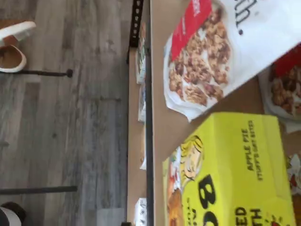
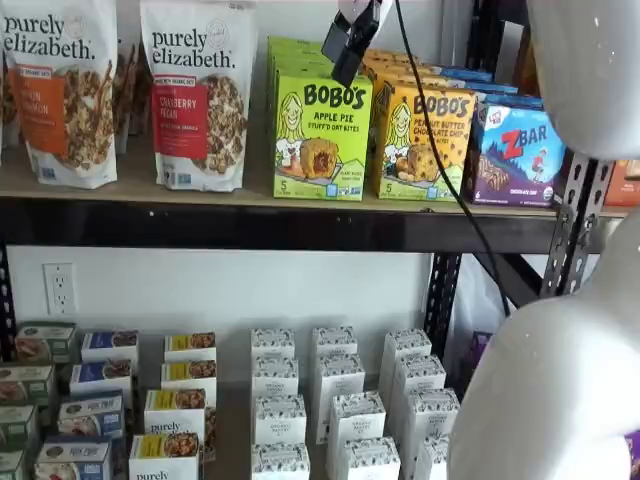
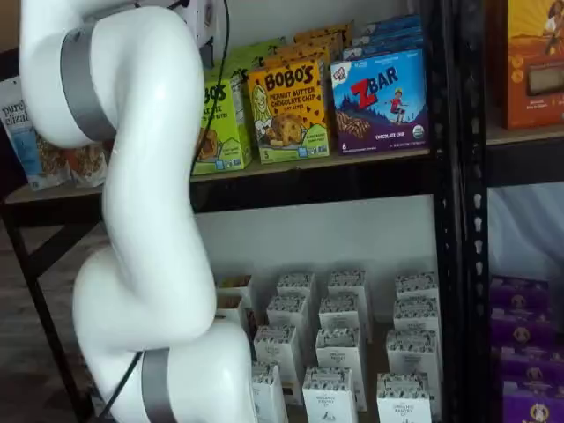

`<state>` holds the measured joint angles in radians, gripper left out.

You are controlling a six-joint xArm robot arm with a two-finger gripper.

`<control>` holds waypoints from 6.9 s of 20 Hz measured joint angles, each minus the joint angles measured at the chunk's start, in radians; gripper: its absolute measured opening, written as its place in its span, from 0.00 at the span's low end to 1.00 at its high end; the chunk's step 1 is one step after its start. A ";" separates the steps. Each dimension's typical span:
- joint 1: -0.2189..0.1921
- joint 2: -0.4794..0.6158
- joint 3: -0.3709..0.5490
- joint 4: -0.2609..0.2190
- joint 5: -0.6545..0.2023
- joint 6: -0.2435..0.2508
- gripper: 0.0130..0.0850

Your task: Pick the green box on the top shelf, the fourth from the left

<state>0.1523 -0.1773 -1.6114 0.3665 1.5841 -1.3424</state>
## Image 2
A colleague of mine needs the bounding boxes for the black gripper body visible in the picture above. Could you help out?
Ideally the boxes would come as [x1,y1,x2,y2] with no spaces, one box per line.
[344,8,380,64]

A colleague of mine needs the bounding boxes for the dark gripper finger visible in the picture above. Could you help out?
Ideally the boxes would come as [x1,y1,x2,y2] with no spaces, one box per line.
[331,53,359,86]

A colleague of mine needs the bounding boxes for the yellow apple pie box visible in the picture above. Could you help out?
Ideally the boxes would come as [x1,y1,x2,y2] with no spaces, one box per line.
[269,69,375,202]

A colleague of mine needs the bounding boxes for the orange Bobo's peanut butter box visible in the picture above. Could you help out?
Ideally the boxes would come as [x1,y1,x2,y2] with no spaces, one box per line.
[362,47,431,71]
[372,79,477,202]
[367,62,451,96]

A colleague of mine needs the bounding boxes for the green Bobo's apple pie box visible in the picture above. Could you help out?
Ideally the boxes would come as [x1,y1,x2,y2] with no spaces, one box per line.
[268,52,341,101]
[266,35,329,64]

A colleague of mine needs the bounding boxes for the blue Zbar snack box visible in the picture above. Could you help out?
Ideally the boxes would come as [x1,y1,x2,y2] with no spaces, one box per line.
[439,65,495,85]
[462,81,520,99]
[462,94,570,208]

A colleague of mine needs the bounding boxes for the black metal shelf beam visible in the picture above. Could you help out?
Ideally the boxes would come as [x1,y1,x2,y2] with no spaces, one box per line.
[0,193,631,254]

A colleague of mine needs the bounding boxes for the wooden shelf board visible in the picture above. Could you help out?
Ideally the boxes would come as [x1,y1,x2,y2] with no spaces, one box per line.
[0,132,629,214]

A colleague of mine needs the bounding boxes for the black shelf side beam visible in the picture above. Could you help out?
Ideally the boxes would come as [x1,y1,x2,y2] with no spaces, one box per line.
[463,252,547,307]

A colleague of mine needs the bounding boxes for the white floral print box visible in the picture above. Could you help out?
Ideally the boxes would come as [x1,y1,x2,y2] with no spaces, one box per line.
[251,442,311,480]
[383,328,433,396]
[339,437,401,480]
[251,355,300,400]
[253,394,308,446]
[392,355,448,416]
[249,327,296,362]
[327,392,388,461]
[402,388,461,451]
[315,353,367,431]
[414,434,452,480]
[312,327,359,359]

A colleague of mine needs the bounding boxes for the orange brown box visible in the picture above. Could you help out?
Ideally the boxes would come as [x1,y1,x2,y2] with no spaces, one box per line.
[603,159,640,208]

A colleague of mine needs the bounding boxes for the white granola box yellow label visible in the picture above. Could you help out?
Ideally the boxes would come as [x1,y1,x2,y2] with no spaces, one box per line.
[143,388,219,442]
[160,359,219,397]
[163,332,218,364]
[128,432,204,480]

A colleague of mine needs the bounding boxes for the white box blue label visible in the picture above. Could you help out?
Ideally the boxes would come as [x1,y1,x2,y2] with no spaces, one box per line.
[69,359,134,401]
[34,437,114,480]
[79,329,141,364]
[57,394,127,442]

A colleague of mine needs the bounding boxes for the white box green label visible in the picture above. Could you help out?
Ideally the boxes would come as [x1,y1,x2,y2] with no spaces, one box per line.
[0,364,57,407]
[14,322,79,365]
[0,404,42,451]
[0,447,29,480]

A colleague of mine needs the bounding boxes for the granola bag red label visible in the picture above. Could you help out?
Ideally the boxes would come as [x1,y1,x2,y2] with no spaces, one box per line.
[138,0,259,194]

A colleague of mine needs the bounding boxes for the granola bag orange label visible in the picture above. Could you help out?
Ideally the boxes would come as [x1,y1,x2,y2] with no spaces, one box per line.
[112,39,154,154]
[0,0,122,187]

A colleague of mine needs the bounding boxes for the white granola bag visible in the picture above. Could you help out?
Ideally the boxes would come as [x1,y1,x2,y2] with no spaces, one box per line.
[0,49,24,169]

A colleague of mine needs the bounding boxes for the white organic pastry boxes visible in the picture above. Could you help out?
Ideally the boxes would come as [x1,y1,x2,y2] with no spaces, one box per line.
[124,319,451,480]

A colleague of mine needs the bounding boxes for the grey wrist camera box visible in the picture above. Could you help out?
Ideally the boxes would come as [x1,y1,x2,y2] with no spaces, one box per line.
[319,22,347,60]

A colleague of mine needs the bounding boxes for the black perforated shelf post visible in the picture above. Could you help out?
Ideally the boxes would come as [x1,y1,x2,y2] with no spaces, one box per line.
[424,252,462,346]
[0,244,15,362]

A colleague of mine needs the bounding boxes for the black cable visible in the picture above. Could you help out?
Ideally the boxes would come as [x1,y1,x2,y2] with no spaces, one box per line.
[392,0,514,319]

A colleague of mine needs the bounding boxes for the grey perforated shelf post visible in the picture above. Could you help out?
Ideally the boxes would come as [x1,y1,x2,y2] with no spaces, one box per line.
[541,152,615,301]

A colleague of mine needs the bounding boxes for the white wall outlet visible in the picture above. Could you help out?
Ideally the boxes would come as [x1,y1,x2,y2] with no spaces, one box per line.
[42,262,79,317]

